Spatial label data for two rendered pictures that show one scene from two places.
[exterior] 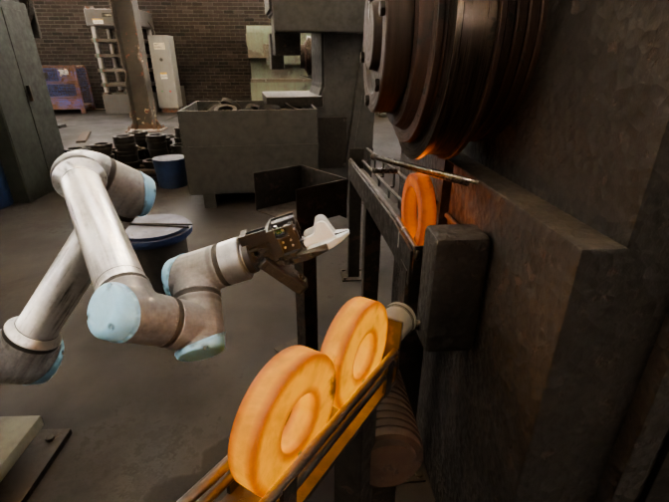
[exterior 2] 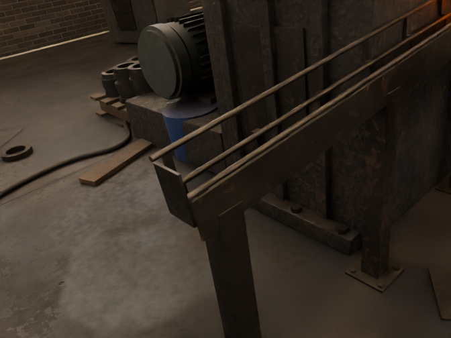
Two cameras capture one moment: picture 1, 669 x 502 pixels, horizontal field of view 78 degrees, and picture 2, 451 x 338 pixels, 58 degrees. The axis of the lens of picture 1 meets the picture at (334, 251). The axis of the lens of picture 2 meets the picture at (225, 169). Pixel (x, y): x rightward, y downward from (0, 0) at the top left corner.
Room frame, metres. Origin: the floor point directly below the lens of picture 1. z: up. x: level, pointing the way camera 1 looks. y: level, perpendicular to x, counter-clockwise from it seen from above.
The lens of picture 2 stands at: (2.34, 0.43, 0.97)
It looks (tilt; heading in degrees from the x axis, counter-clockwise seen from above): 28 degrees down; 237
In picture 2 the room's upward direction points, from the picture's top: 9 degrees counter-clockwise
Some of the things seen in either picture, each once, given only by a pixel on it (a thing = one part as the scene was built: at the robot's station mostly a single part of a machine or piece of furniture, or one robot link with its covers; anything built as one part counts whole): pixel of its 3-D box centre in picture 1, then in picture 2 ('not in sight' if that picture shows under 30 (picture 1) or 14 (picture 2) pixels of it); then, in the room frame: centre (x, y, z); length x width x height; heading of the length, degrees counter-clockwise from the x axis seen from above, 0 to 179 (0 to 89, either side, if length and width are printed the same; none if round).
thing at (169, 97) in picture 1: (139, 62); not in sight; (10.07, 4.30, 1.03); 1.54 x 0.94 x 2.05; 94
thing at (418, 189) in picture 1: (417, 212); not in sight; (0.92, -0.19, 0.75); 0.18 x 0.03 x 0.18; 5
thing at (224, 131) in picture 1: (254, 146); not in sight; (3.61, 0.69, 0.39); 1.03 x 0.83 x 0.79; 98
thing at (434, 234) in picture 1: (451, 289); not in sight; (0.68, -0.22, 0.68); 0.11 x 0.08 x 0.24; 94
